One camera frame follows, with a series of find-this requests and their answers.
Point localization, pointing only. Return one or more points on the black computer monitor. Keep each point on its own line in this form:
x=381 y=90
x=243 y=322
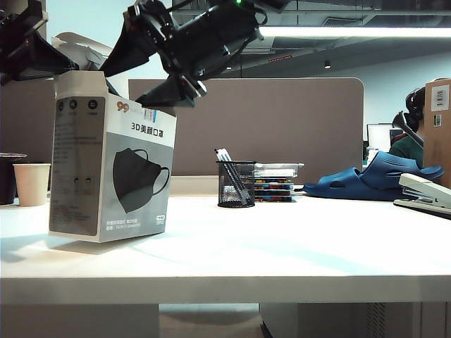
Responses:
x=380 y=135

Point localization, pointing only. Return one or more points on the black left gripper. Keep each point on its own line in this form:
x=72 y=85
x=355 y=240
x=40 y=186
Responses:
x=17 y=17

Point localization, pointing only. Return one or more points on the small white bottle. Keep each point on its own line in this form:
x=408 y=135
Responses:
x=370 y=155

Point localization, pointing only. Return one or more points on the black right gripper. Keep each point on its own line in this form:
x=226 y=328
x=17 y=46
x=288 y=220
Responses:
x=197 y=42

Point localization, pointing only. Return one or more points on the long ceiling light strip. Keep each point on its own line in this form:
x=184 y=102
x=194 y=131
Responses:
x=352 y=32

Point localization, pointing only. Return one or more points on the wide brown desk partition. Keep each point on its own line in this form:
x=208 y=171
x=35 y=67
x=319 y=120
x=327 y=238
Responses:
x=264 y=123

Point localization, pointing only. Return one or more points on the black cylindrical container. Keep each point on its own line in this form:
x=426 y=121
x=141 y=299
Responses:
x=7 y=179

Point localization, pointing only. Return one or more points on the small ceiling spot light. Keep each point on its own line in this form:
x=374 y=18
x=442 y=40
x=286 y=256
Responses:
x=327 y=65

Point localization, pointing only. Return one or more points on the black grey angled stand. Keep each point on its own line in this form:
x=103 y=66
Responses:
x=405 y=128

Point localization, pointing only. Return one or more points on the blue rubber slipper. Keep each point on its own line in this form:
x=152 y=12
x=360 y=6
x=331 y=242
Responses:
x=384 y=176

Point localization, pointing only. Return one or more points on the beige paper cup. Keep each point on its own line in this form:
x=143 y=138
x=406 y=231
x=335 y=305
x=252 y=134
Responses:
x=31 y=184

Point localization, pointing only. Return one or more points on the red ceiling sign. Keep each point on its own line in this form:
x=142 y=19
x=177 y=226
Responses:
x=280 y=59

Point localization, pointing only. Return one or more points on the clear plastic tray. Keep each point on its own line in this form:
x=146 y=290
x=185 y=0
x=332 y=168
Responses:
x=278 y=170

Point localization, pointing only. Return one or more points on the grey under-desk cabinet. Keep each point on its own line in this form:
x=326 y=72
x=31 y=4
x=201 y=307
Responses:
x=334 y=322

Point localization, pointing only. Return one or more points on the seated person green shirt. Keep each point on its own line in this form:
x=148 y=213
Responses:
x=408 y=151

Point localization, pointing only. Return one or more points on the black mesh pen holder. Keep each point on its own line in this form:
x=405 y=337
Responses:
x=236 y=190

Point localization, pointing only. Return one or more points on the tall cardboard box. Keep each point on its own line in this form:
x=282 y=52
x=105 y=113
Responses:
x=438 y=148

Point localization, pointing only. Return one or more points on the beige stapler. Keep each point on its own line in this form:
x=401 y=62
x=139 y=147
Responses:
x=423 y=190

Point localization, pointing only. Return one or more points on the white grey mask box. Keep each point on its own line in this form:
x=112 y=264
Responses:
x=134 y=176

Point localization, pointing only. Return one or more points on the dark brown partition panel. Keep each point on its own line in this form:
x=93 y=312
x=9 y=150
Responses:
x=24 y=119

